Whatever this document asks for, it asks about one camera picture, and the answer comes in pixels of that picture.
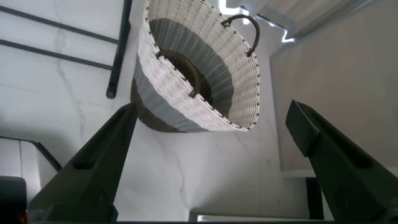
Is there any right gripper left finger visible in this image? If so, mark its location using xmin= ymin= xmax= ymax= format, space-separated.
xmin=27 ymin=102 xmax=139 ymax=223

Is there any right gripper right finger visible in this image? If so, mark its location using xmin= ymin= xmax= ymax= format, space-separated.
xmin=285 ymin=99 xmax=398 ymax=223

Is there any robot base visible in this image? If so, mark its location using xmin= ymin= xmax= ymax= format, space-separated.
xmin=0 ymin=136 xmax=335 ymax=223

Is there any white laundry basket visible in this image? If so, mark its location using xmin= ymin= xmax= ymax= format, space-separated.
xmin=130 ymin=0 xmax=261 ymax=134

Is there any black clothes rack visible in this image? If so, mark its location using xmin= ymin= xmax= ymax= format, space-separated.
xmin=0 ymin=0 xmax=134 ymax=100

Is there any white curtain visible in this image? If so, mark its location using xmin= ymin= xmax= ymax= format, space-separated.
xmin=254 ymin=0 xmax=374 ymax=42

